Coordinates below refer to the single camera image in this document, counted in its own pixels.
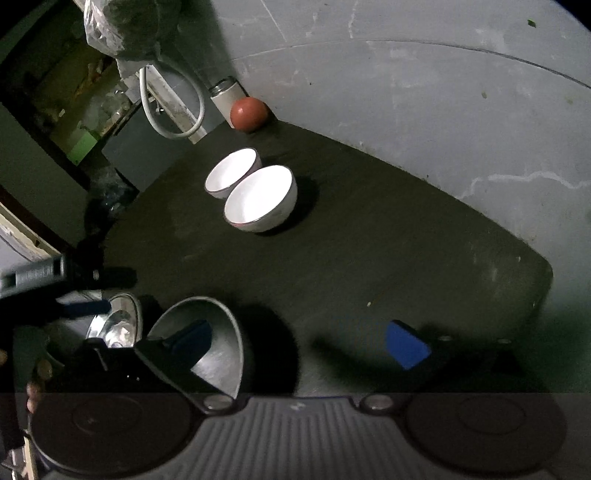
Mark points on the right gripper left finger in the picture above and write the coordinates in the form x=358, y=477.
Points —
x=139, y=364

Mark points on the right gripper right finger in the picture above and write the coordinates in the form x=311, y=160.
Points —
x=444, y=365

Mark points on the steel bowl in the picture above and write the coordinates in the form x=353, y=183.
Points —
x=199, y=335

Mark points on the steel plate with sticker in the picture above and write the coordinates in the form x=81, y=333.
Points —
x=122, y=326

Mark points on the white bowl red rim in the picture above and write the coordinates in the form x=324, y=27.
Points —
x=263, y=200

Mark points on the person's left hand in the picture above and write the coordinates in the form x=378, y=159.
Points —
x=42, y=373

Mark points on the green box on shelf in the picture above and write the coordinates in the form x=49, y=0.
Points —
x=85, y=142

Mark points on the dark grey appliance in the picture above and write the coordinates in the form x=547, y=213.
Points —
x=139, y=153

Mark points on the white steel-lid canister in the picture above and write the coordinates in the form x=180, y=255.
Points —
x=224, y=94

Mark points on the plastic bag on wall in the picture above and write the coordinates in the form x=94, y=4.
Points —
x=129, y=29

